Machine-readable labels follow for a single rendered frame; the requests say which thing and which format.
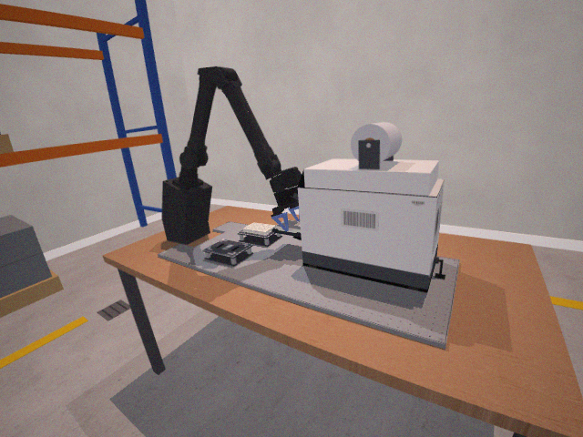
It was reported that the white cylinder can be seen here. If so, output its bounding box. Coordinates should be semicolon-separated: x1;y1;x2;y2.
351;122;402;163

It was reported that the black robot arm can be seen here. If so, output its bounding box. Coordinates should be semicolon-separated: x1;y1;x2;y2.
172;66;302;206

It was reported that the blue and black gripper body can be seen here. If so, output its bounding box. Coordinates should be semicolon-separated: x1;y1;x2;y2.
271;189;299;217

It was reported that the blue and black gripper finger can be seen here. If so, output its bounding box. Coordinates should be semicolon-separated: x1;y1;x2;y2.
271;212;289;231
288;206;300;221

